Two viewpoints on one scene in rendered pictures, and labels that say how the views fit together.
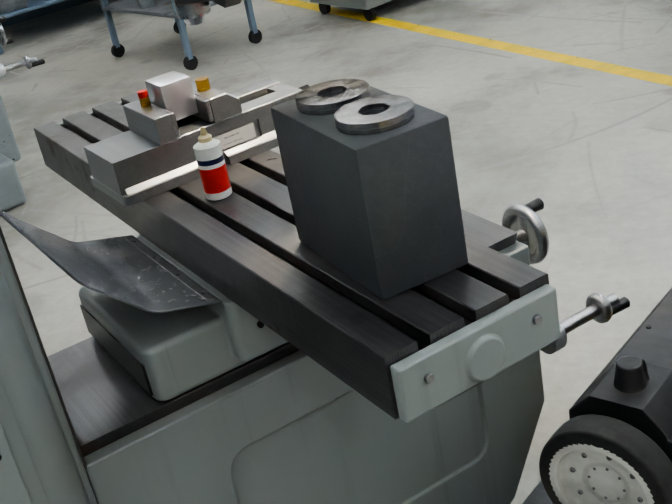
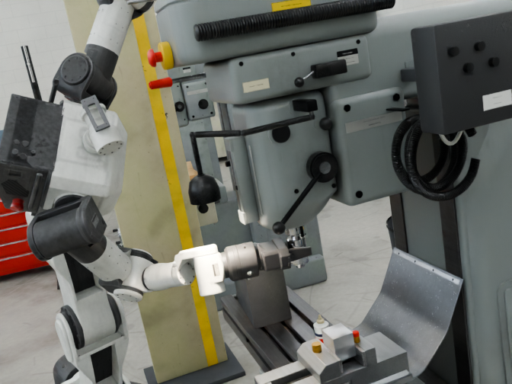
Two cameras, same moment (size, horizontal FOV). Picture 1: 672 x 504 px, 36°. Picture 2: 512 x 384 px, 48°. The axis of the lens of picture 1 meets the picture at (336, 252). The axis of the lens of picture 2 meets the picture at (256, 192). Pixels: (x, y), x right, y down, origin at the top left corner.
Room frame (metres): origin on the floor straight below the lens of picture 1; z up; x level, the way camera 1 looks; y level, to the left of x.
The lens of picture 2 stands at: (2.83, 0.31, 1.74)
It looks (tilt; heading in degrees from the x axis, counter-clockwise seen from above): 14 degrees down; 191
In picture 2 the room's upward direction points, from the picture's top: 10 degrees counter-clockwise
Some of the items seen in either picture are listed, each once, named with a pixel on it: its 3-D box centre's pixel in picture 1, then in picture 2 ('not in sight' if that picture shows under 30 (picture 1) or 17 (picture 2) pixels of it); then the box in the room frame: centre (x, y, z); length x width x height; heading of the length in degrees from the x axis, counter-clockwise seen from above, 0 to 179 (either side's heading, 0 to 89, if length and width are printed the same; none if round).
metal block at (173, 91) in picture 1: (171, 96); (338, 342); (1.60, 0.21, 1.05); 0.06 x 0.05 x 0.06; 29
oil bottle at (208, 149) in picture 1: (210, 161); (322, 333); (1.44, 0.15, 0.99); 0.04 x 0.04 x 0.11
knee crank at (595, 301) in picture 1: (582, 317); not in sight; (1.57, -0.41, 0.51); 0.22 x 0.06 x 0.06; 118
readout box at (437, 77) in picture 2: not in sight; (470, 72); (1.61, 0.55, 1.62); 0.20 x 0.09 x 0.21; 118
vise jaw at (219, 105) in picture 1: (206, 100); (318, 360); (1.63, 0.16, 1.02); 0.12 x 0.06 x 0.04; 29
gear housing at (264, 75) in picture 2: not in sight; (284, 69); (1.43, 0.16, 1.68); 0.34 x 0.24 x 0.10; 118
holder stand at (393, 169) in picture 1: (366, 178); (258, 281); (1.15, -0.05, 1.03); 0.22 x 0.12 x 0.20; 23
